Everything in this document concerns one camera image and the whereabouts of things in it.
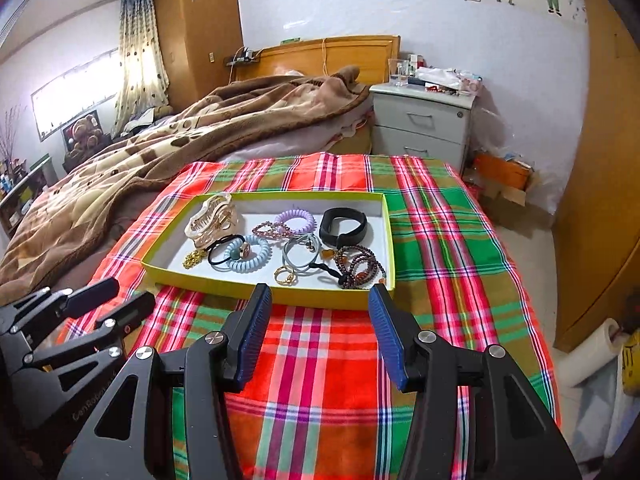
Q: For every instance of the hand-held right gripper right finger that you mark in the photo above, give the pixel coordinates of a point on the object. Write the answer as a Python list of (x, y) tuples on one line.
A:
[(387, 345)]

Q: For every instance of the yellow-green cardboard tray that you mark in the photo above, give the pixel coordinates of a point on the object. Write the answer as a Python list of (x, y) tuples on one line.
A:
[(270, 294)]

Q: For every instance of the clutter of small packets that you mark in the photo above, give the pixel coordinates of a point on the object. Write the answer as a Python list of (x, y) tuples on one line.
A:
[(445, 82)]

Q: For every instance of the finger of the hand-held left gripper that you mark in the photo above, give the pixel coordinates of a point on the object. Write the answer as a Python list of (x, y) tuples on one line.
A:
[(90, 290), (130, 310)]

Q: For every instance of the red green plaid cloth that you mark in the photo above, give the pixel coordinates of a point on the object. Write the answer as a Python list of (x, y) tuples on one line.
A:
[(450, 260)]

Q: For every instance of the pale pink bedsheet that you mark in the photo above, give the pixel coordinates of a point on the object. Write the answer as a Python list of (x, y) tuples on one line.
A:
[(310, 142)]

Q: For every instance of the power strip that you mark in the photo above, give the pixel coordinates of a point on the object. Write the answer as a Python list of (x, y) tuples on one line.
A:
[(242, 57)]

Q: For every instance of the yellow plastic object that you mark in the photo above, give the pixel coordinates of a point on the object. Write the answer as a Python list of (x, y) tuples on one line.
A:
[(631, 365)]

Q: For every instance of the wooden bed headboard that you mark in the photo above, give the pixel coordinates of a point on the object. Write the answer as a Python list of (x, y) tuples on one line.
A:
[(300, 57)]

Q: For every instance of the black wristband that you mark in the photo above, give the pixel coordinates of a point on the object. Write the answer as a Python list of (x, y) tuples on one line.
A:
[(330, 232)]

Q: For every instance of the paper towel roll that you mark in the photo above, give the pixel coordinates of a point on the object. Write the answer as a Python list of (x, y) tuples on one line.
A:
[(590, 352)]

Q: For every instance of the grey nightstand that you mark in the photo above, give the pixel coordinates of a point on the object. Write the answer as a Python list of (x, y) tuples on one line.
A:
[(425, 125)]

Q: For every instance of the clear glass cup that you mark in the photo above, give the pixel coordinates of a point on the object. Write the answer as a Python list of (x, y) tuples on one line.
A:
[(398, 72)]

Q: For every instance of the dried branches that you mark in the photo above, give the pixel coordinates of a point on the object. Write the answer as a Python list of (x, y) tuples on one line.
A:
[(9, 130)]

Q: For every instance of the cardboard piece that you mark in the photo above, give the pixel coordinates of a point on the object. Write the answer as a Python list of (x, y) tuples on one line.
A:
[(505, 194)]

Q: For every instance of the orange box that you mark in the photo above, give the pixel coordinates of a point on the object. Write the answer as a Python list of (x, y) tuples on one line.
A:
[(500, 170)]

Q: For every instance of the dotted curtain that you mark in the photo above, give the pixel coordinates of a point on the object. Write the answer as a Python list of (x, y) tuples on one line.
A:
[(140, 60)]

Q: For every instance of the shelf with bottles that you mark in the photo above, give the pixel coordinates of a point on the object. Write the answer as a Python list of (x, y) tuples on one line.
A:
[(20, 195)]

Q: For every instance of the clear plastic bag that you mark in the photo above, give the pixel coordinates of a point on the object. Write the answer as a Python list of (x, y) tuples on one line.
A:
[(487, 125)]

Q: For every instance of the brown paw print blanket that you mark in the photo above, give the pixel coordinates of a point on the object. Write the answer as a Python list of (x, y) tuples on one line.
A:
[(150, 150)]

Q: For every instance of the clear hair claw clip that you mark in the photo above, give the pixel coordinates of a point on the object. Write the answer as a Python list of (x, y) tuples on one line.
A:
[(205, 225)]

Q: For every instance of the window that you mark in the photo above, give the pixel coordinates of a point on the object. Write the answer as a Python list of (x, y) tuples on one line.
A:
[(75, 90)]

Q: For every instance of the wooden wardrobe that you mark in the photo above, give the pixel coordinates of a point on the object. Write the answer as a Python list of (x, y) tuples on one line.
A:
[(605, 160), (200, 25)]

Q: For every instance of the white plastic bag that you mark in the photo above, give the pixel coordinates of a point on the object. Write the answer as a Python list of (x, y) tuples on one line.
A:
[(600, 420)]

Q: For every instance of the brown teddy bear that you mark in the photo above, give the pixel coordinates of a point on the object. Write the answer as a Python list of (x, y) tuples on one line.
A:
[(85, 135)]

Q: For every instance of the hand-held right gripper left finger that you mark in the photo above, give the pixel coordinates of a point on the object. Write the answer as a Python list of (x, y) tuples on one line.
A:
[(252, 340)]

